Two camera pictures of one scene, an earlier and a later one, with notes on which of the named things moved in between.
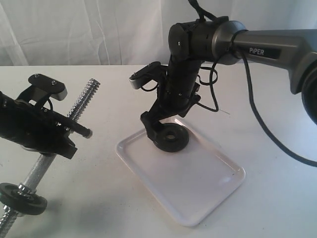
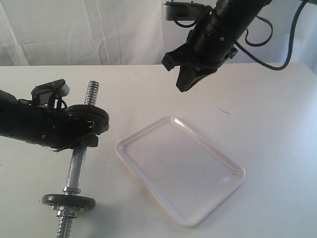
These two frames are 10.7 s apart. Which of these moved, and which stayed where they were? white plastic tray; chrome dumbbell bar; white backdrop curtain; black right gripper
Moved: black right gripper; chrome dumbbell bar
Stayed: white backdrop curtain; white plastic tray
